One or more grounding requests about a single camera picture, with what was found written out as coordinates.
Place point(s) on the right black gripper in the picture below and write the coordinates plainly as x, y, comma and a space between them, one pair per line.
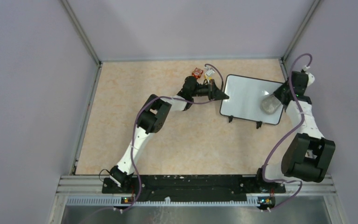
277, 93

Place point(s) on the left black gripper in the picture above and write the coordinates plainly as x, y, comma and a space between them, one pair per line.
212, 92

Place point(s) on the small whiteboard with black frame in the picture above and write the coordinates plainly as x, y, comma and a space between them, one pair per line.
245, 98

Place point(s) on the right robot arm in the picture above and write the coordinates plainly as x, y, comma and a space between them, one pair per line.
309, 154

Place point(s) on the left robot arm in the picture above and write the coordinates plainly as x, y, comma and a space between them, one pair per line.
151, 118

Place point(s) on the red owl toy block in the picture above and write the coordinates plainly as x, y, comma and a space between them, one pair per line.
197, 73

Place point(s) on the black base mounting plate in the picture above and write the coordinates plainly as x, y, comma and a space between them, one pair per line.
187, 188

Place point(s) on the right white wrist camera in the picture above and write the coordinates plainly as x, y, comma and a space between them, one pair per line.
311, 77

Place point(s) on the aluminium frame rail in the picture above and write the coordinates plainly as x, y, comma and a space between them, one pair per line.
286, 203

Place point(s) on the white cable duct strip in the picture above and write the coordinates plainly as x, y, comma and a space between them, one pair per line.
117, 201

